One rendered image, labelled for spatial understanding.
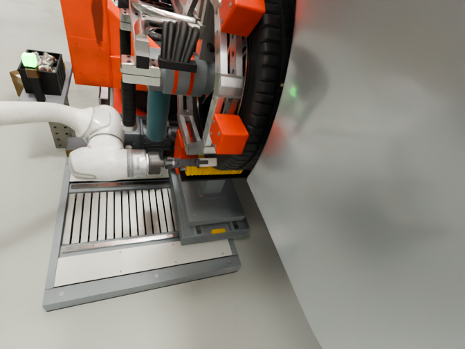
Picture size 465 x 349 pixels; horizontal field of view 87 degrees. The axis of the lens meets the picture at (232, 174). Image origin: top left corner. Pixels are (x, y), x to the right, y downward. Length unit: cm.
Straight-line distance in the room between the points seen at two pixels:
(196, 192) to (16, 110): 81
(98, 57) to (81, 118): 52
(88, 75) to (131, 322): 111
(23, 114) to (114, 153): 23
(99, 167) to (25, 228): 80
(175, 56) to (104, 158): 35
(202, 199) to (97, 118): 65
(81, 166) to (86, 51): 67
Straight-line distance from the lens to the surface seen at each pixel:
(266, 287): 143
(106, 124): 88
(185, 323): 128
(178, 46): 66
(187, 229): 128
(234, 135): 62
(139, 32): 68
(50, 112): 86
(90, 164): 79
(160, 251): 129
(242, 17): 65
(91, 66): 138
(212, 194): 131
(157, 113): 107
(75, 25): 132
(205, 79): 86
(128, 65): 67
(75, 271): 128
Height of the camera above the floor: 124
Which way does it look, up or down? 43 degrees down
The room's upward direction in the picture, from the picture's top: 22 degrees clockwise
